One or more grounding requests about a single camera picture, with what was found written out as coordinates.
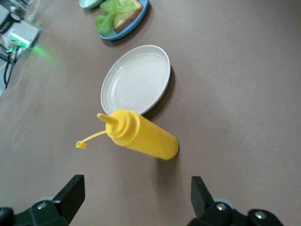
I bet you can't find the brown bread slice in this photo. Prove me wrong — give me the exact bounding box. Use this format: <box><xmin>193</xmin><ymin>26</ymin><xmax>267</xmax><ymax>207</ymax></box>
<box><xmin>113</xmin><ymin>0</ymin><xmax>143</xmax><ymax>34</ymax></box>

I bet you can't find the blue plate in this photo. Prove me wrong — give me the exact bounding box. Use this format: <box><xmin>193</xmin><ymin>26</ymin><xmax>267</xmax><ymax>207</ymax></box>
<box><xmin>98</xmin><ymin>0</ymin><xmax>151</xmax><ymax>41</ymax></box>

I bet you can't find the beige plate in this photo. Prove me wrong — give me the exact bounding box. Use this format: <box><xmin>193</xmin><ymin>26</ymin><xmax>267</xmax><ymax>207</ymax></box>
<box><xmin>100</xmin><ymin>45</ymin><xmax>171</xmax><ymax>116</ymax></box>

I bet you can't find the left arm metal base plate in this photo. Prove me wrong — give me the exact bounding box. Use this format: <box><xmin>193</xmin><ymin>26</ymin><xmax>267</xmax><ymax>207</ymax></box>
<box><xmin>4</xmin><ymin>22</ymin><xmax>44</xmax><ymax>62</ymax></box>

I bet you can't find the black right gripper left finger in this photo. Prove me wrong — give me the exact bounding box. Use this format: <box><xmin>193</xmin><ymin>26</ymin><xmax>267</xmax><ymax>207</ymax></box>
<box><xmin>0</xmin><ymin>174</ymin><xmax>86</xmax><ymax>226</ymax></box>

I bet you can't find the white toaster power cord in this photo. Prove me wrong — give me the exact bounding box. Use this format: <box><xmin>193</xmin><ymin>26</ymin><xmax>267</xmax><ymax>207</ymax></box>
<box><xmin>27</xmin><ymin>0</ymin><xmax>40</xmax><ymax>22</ymax></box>

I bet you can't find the yellow mustard squeeze bottle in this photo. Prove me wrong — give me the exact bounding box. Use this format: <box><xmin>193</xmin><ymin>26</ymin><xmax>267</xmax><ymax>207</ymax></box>
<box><xmin>75</xmin><ymin>109</ymin><xmax>179</xmax><ymax>161</ymax></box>

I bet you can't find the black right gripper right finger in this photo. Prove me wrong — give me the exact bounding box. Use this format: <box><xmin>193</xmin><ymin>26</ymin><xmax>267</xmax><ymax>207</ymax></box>
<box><xmin>189</xmin><ymin>176</ymin><xmax>282</xmax><ymax>226</ymax></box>

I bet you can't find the black cable at arm base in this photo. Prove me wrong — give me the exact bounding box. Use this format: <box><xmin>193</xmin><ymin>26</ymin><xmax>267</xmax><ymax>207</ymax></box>
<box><xmin>0</xmin><ymin>43</ymin><xmax>17</xmax><ymax>89</ymax></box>

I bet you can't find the green lettuce leaf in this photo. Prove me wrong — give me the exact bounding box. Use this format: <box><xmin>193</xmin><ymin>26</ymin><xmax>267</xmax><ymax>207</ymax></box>
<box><xmin>95</xmin><ymin>0</ymin><xmax>139</xmax><ymax>35</ymax></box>

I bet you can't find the pale green plate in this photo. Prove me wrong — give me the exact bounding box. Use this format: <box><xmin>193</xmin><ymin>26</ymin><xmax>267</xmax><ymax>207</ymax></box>
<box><xmin>79</xmin><ymin>0</ymin><xmax>104</xmax><ymax>10</ymax></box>

